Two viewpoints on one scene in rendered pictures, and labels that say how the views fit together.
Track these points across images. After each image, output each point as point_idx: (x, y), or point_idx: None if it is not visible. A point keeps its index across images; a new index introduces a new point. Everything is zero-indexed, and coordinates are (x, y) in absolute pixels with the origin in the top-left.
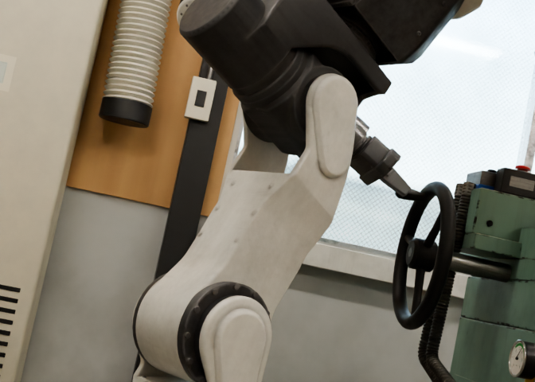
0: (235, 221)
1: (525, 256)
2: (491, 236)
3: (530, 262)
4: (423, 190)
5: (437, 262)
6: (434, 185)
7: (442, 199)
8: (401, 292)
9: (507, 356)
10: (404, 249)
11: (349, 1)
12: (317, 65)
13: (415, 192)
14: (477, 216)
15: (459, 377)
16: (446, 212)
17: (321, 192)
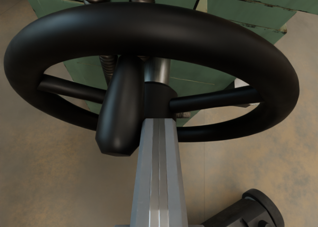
0: None
1: None
2: (207, 6)
3: (231, 1)
4: (131, 53)
5: (249, 135)
6: (236, 64)
7: (290, 97)
8: (88, 117)
9: (181, 64)
10: (46, 93)
11: None
12: None
13: (143, 91)
14: None
15: (91, 65)
16: (294, 108)
17: None
